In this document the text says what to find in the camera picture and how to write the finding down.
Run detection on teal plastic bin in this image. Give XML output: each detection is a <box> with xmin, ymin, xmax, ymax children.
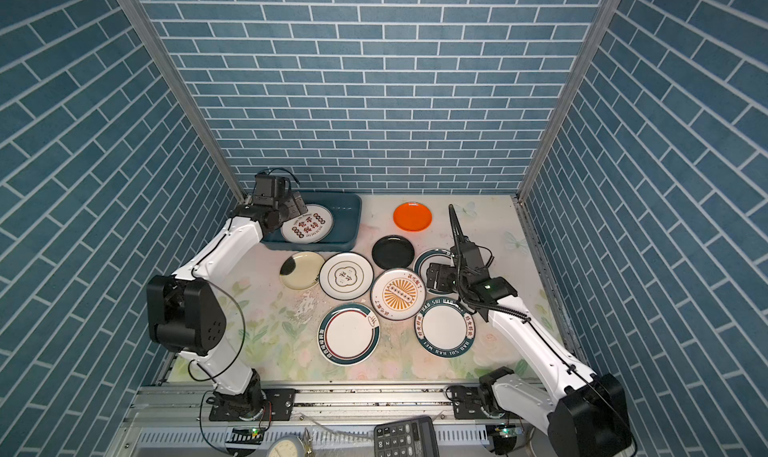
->
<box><xmin>262</xmin><ymin>191</ymin><xmax>362</xmax><ymax>252</ymax></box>

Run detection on cream plate black patch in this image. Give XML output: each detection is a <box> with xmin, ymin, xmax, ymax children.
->
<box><xmin>279</xmin><ymin>252</ymin><xmax>325</xmax><ymax>290</ymax></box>

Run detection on white plate red characters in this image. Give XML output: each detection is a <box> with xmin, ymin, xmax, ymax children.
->
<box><xmin>281</xmin><ymin>204</ymin><xmax>334</xmax><ymax>244</ymax></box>

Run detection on orange small plate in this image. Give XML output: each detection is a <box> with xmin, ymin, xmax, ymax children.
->
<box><xmin>393</xmin><ymin>202</ymin><xmax>433</xmax><ymax>232</ymax></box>

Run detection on green rim plate red ring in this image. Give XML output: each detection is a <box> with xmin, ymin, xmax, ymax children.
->
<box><xmin>316</xmin><ymin>302</ymin><xmax>381</xmax><ymax>367</ymax></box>

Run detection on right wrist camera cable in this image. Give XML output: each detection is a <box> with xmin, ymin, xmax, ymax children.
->
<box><xmin>448</xmin><ymin>203</ymin><xmax>475</xmax><ymax>278</ymax></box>

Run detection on green circuit board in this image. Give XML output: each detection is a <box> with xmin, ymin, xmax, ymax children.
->
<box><xmin>225</xmin><ymin>427</ymin><xmax>265</xmax><ymax>452</ymax></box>
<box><xmin>485</xmin><ymin>424</ymin><xmax>518</xmax><ymax>456</ymax></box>

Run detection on white plate cloud emblem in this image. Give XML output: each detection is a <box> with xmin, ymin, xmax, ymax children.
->
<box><xmin>319</xmin><ymin>252</ymin><xmax>374</xmax><ymax>301</ymax></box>

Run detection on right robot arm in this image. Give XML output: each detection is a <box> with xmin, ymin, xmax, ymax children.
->
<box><xmin>426</xmin><ymin>240</ymin><xmax>639</xmax><ymax>456</ymax></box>

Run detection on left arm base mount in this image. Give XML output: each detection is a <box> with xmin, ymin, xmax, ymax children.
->
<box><xmin>205</xmin><ymin>388</ymin><xmax>297</xmax><ymax>422</ymax></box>

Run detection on round white clock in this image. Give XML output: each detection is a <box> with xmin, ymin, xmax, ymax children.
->
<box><xmin>267</xmin><ymin>435</ymin><xmax>310</xmax><ymax>457</ymax></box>

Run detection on green circuit board right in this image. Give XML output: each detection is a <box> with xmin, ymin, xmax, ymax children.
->
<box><xmin>485</xmin><ymin>424</ymin><xmax>518</xmax><ymax>456</ymax></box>

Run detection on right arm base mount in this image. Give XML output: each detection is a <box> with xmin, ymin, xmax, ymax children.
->
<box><xmin>443</xmin><ymin>384</ymin><xmax>529</xmax><ymax>422</ymax></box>

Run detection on aluminium rail frame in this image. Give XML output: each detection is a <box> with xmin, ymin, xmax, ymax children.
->
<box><xmin>106</xmin><ymin>382</ymin><xmax>558</xmax><ymax>456</ymax></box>

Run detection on black calculator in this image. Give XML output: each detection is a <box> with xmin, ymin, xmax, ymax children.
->
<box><xmin>373</xmin><ymin>416</ymin><xmax>440</xmax><ymax>457</ymax></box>

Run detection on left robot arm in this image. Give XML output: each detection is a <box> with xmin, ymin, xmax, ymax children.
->
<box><xmin>146</xmin><ymin>169</ymin><xmax>307</xmax><ymax>397</ymax></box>

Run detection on white plate green red rim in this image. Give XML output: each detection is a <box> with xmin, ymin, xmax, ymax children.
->
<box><xmin>414</xmin><ymin>248</ymin><xmax>456</xmax><ymax>286</ymax></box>

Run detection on green circuit board left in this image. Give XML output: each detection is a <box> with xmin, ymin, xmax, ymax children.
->
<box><xmin>225</xmin><ymin>427</ymin><xmax>265</xmax><ymax>452</ymax></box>

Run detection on white plate orange sunburst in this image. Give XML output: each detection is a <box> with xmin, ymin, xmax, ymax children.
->
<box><xmin>370</xmin><ymin>268</ymin><xmax>427</xmax><ymax>321</ymax></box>

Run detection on green rim plate white lettering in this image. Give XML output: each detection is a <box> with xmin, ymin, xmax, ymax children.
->
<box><xmin>414</xmin><ymin>297</ymin><xmax>476</xmax><ymax>358</ymax></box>

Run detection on black small plate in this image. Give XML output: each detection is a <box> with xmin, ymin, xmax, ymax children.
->
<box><xmin>371</xmin><ymin>235</ymin><xmax>415</xmax><ymax>270</ymax></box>

